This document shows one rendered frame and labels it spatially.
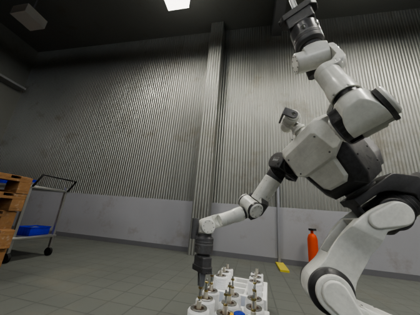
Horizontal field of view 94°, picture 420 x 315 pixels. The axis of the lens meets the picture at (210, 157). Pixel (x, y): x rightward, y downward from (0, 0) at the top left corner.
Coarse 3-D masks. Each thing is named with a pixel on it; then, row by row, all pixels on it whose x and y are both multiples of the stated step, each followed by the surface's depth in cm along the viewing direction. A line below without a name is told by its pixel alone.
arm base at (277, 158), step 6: (276, 156) 103; (270, 162) 105; (276, 162) 100; (282, 162) 97; (276, 168) 99; (282, 168) 98; (288, 168) 98; (288, 174) 99; (294, 174) 100; (288, 180) 107; (294, 180) 100
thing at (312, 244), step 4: (308, 228) 298; (312, 232) 295; (308, 236) 295; (312, 236) 290; (308, 240) 292; (312, 240) 288; (316, 240) 288; (308, 244) 291; (312, 244) 286; (316, 244) 286; (308, 248) 290; (312, 248) 285; (316, 248) 284; (308, 252) 289; (312, 252) 283; (316, 252) 283; (308, 256) 289; (312, 256) 282
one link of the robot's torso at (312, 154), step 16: (304, 128) 81; (320, 128) 74; (288, 144) 90; (304, 144) 80; (320, 144) 74; (336, 144) 71; (352, 144) 73; (368, 144) 81; (288, 160) 88; (304, 160) 82; (320, 160) 76; (336, 160) 73; (352, 160) 71; (368, 160) 73; (304, 176) 84; (320, 176) 79; (336, 176) 74; (352, 176) 71; (368, 176) 70; (336, 192) 78; (352, 192) 75
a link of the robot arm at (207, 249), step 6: (198, 246) 91; (204, 246) 90; (210, 246) 91; (198, 252) 90; (204, 252) 89; (210, 252) 91; (198, 258) 91; (204, 258) 89; (210, 258) 90; (192, 264) 94; (198, 264) 90; (204, 264) 88; (210, 264) 90; (198, 270) 89; (204, 270) 86; (210, 270) 87
